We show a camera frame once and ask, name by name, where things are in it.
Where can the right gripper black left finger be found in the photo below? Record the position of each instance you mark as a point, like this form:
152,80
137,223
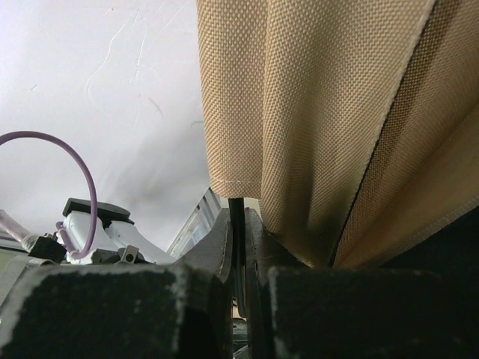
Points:
180,310

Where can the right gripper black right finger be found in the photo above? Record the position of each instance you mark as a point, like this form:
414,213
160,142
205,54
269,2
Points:
421,304

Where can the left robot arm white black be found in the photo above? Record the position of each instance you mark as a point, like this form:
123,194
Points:
116,239

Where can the left aluminium frame post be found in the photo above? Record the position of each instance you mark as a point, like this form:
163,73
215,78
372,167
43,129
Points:
198,225

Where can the black tent pole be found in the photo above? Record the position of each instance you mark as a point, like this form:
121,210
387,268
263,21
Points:
237,217

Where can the beige fabric pet tent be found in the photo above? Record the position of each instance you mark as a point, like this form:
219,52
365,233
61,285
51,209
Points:
354,123

